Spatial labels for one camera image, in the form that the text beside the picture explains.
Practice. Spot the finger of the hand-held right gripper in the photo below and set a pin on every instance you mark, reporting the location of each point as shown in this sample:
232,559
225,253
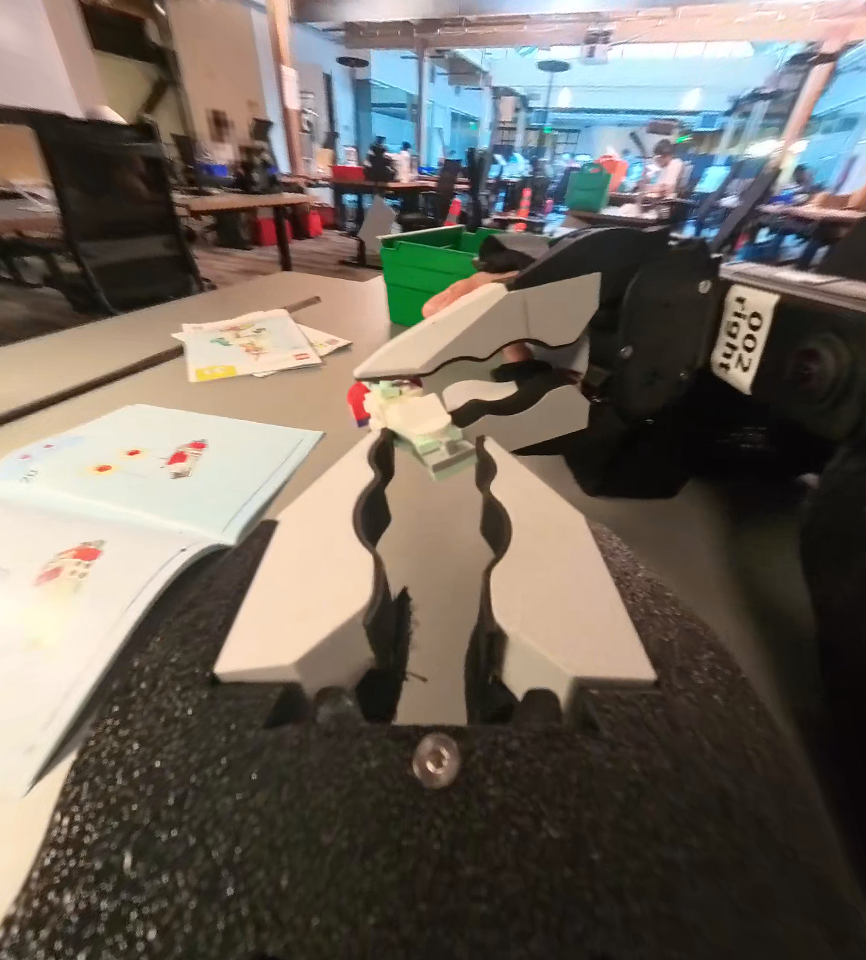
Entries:
545,420
500,322

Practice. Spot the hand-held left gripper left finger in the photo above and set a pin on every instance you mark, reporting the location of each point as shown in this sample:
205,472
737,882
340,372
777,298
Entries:
298,592

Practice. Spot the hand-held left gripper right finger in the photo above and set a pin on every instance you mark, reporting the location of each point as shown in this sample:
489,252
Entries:
560,592

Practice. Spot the small lego model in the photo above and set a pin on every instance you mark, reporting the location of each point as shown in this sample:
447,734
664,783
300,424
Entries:
418,420

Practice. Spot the person's right forearm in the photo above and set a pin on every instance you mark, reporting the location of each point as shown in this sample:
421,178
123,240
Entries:
864,712

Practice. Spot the person's right hand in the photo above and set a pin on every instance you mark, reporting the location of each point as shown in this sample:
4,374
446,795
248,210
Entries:
463,292

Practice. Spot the green plastic bin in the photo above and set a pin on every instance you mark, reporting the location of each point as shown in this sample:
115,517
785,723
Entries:
418,285

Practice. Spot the green tote bag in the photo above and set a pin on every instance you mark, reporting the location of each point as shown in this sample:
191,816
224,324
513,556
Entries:
589,189

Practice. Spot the small instruction booklet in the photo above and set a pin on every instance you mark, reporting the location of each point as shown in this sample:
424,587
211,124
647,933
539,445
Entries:
331,341
253,349

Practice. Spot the open instruction booklet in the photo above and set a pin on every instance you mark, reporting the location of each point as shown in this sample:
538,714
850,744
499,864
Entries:
125,525

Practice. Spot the black desk equipment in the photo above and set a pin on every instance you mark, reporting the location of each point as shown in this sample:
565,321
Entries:
380,161
262,161

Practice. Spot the red bin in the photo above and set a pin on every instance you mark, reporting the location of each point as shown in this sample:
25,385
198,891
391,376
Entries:
264,227
313,223

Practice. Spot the red box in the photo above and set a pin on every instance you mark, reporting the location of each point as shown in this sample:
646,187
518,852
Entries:
348,173

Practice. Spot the black floor lamp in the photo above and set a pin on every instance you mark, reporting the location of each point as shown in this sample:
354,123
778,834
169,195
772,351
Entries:
550,112

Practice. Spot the wooden desk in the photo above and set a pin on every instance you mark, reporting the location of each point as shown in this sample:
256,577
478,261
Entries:
253,202

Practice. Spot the black mesh office chair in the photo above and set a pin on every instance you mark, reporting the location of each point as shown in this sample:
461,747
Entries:
125,217

